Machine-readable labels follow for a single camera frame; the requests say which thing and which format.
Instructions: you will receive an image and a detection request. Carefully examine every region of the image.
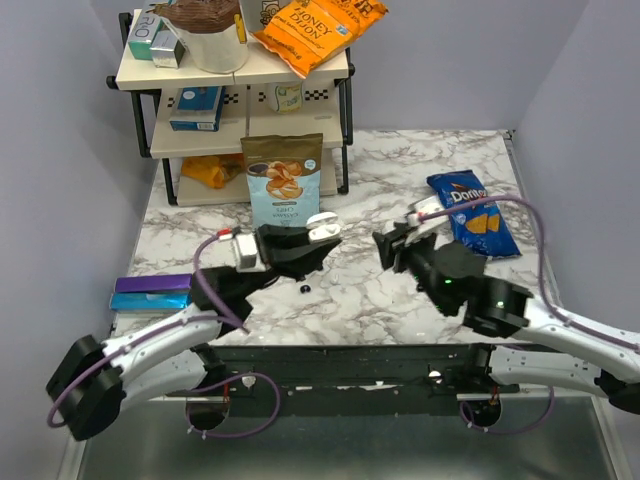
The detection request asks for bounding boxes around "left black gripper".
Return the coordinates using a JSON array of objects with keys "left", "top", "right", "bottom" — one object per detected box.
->
[{"left": 237, "top": 222, "right": 341, "bottom": 300}]

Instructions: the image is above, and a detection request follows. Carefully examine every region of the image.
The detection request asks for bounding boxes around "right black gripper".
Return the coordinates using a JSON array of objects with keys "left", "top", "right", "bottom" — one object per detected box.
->
[{"left": 371, "top": 219, "right": 453, "bottom": 313}]

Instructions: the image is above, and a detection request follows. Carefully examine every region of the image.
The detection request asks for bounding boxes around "white earbud charging case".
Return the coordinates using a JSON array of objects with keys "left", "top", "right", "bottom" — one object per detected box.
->
[{"left": 306, "top": 212, "right": 342, "bottom": 243}]

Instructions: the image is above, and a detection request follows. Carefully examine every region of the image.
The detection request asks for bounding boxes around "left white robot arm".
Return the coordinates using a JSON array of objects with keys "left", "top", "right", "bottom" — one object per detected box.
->
[{"left": 45, "top": 214, "right": 341, "bottom": 441}]

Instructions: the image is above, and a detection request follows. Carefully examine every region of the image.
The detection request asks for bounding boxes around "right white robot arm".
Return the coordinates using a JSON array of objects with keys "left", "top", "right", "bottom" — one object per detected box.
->
[{"left": 372, "top": 224, "right": 639, "bottom": 414}]

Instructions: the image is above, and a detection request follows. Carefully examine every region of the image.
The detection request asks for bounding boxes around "cassava chips bag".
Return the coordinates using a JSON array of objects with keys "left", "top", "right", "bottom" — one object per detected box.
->
[{"left": 241, "top": 133, "right": 323, "bottom": 227}]

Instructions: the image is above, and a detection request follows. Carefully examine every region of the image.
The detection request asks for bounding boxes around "blue doritos bag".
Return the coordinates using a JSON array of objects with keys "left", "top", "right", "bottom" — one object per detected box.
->
[{"left": 426, "top": 170, "right": 521, "bottom": 258}]

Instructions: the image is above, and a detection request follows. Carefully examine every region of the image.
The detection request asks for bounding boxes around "orange snack bag bottom shelf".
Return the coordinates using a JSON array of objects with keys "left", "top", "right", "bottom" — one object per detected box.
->
[{"left": 181, "top": 153, "right": 244, "bottom": 189}]

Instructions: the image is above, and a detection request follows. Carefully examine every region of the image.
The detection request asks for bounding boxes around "purple box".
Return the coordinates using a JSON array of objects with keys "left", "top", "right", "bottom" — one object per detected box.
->
[{"left": 114, "top": 273, "right": 192, "bottom": 293}]

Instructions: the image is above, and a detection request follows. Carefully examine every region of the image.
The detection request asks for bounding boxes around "white cup on shelf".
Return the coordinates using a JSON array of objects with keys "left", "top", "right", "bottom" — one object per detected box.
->
[{"left": 266, "top": 82, "right": 304, "bottom": 114}]

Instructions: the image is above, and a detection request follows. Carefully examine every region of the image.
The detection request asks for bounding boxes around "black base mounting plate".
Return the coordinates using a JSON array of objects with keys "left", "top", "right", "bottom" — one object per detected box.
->
[{"left": 165, "top": 341, "right": 520, "bottom": 424}]

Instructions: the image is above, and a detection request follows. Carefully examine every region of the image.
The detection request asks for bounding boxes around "black and cream shelf rack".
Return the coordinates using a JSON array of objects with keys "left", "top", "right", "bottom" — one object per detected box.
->
[{"left": 106, "top": 42, "right": 355, "bottom": 207}]

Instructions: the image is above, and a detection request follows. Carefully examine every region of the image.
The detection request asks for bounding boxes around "blue box on shelf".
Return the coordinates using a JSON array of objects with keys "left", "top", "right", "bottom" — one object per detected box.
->
[{"left": 169, "top": 86, "right": 226, "bottom": 132}]

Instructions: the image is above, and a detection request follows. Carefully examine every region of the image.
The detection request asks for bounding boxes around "shiny blue box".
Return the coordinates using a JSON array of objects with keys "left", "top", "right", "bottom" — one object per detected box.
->
[{"left": 110, "top": 292, "right": 191, "bottom": 313}]

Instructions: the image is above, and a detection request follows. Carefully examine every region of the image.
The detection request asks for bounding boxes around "orange honey dijon chip bag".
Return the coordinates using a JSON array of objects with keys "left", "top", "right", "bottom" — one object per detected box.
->
[{"left": 253, "top": 0, "right": 388, "bottom": 79}]

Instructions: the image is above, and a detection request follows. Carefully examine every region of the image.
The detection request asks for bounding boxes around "white and brown paper bag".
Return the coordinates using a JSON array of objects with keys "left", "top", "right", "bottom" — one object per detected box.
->
[{"left": 152, "top": 0, "right": 249, "bottom": 74}]

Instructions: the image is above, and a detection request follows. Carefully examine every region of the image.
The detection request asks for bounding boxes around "silver small box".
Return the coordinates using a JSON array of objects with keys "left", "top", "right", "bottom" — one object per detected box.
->
[{"left": 149, "top": 30, "right": 185, "bottom": 69}]

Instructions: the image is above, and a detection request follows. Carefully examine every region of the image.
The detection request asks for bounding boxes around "white carton top shelf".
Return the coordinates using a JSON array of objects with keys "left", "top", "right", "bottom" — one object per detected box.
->
[{"left": 239, "top": 0, "right": 291, "bottom": 32}]

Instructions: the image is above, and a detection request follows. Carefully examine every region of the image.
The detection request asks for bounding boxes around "teal RO box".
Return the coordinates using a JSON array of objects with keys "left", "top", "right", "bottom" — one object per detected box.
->
[{"left": 127, "top": 1, "right": 176, "bottom": 61}]

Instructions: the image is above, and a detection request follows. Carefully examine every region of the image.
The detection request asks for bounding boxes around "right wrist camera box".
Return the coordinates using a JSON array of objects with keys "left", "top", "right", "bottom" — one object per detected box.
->
[{"left": 405, "top": 195, "right": 448, "bottom": 234}]

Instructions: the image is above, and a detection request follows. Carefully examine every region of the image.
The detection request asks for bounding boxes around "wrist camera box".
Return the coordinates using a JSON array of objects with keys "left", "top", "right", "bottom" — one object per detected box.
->
[
  {"left": 405, "top": 195, "right": 448, "bottom": 234},
  {"left": 232, "top": 233, "right": 259, "bottom": 272}
]

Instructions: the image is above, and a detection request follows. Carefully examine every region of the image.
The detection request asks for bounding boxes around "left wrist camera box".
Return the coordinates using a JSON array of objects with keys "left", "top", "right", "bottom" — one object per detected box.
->
[{"left": 232, "top": 233, "right": 259, "bottom": 272}]

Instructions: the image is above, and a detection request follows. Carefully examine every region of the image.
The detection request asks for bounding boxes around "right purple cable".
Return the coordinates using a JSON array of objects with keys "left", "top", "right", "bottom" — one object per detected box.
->
[{"left": 419, "top": 195, "right": 640, "bottom": 351}]

